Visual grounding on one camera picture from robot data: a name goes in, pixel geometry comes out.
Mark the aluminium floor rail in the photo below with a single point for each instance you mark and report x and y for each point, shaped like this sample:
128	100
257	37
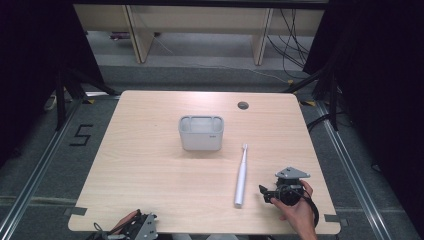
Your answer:
35	175
355	176

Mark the black curtain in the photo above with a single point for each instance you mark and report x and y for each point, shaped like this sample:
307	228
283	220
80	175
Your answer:
26	50
383	66

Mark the beige wooden desk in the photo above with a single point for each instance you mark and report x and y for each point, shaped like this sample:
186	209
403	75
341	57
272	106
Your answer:
200	20

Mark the grey tape piece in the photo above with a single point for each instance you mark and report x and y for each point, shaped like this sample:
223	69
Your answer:
334	219
76	211

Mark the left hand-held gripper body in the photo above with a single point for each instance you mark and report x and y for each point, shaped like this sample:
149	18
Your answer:
143	228

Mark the black tape floor marking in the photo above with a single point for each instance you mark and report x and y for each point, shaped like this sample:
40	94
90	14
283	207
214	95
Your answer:
77	144

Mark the black metal stand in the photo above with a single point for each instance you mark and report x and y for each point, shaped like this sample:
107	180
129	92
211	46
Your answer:
60	100
333	100

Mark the white electric toothbrush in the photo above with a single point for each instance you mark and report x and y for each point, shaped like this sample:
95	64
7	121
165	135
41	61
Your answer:
240	183

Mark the white toothbrush holder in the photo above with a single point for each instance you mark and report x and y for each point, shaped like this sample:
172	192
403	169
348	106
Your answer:
201	140

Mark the white floor object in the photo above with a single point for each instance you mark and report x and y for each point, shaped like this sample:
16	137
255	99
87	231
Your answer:
50	102

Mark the person's right hand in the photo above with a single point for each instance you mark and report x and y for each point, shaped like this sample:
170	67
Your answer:
300	215

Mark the yellow black tape piece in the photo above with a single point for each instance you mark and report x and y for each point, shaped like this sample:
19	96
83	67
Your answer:
88	101
308	103

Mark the small dark purple object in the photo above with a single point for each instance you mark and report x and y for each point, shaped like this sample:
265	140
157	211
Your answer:
119	35

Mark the person's left hand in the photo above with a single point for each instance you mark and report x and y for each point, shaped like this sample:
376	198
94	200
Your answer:
124	222

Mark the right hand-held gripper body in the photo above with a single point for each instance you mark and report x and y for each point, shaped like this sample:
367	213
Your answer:
289	191

